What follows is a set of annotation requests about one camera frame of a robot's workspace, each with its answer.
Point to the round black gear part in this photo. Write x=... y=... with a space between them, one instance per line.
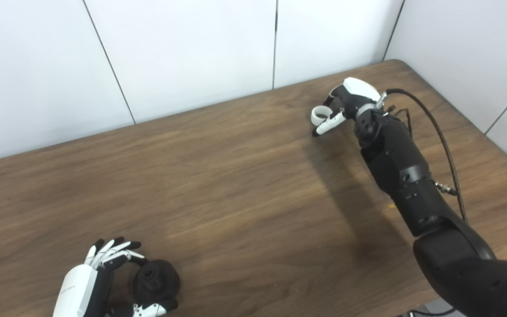
x=159 y=279

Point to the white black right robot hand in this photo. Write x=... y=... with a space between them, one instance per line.
x=361 y=90

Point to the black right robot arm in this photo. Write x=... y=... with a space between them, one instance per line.
x=403 y=176

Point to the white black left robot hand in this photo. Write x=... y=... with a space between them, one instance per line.
x=77 y=286

